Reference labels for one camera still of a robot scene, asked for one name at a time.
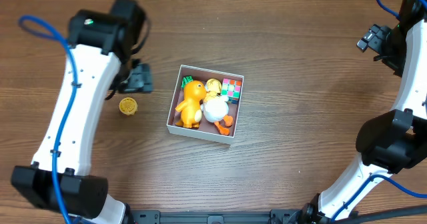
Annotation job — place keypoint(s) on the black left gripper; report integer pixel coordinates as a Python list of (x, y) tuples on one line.
[(137, 80)]

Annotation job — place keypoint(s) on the yellow round disc toy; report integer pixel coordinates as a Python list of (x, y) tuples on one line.
[(128, 106)]

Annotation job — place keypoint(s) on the green round disc toy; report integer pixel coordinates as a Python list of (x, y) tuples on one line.
[(186, 80)]

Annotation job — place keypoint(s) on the orange toy dinosaur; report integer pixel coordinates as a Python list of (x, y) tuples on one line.
[(189, 108)]

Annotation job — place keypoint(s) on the white plush duck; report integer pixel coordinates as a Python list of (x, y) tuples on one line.
[(215, 107)]

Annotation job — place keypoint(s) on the white box pink interior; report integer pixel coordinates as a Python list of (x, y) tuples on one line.
[(206, 130)]

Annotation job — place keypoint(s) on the multicoloured puzzle cube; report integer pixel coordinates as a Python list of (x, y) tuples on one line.
[(232, 90)]

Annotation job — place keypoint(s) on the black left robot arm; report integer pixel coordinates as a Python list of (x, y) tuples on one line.
[(101, 60)]

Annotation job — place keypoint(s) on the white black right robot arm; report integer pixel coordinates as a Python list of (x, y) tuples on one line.
[(393, 141)]

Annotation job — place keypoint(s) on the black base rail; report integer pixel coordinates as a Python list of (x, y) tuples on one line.
[(239, 217)]

